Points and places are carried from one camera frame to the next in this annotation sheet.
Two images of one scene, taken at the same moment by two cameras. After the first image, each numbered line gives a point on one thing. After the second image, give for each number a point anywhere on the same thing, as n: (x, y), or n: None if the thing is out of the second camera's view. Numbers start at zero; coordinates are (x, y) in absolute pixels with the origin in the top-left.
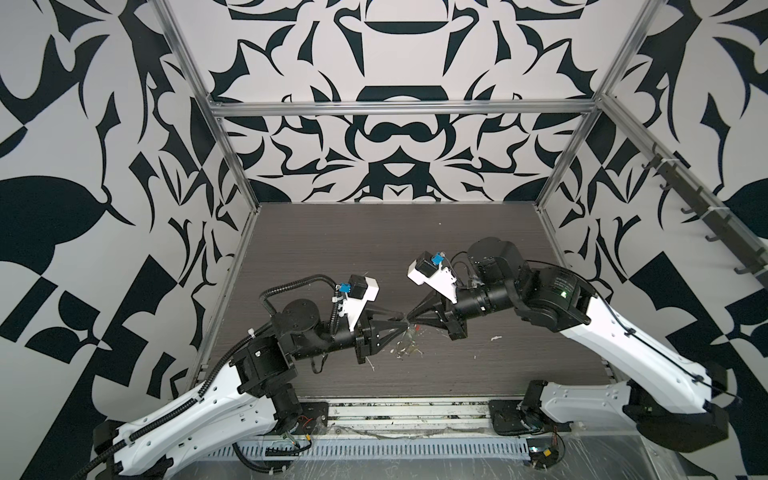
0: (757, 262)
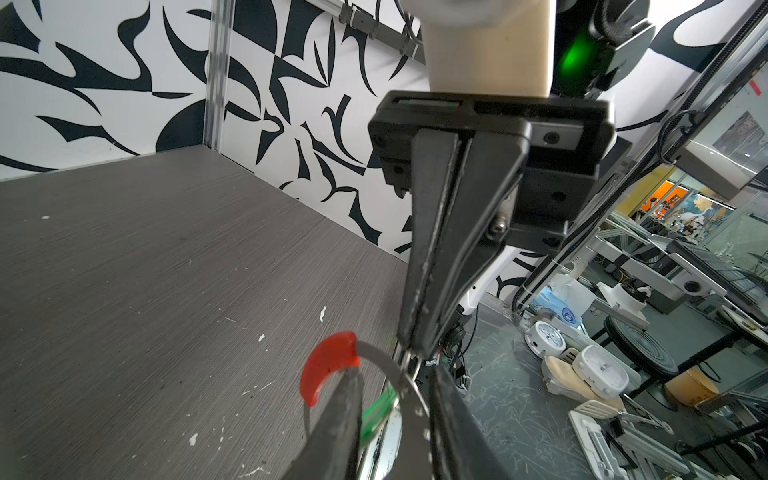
0: (372, 27)
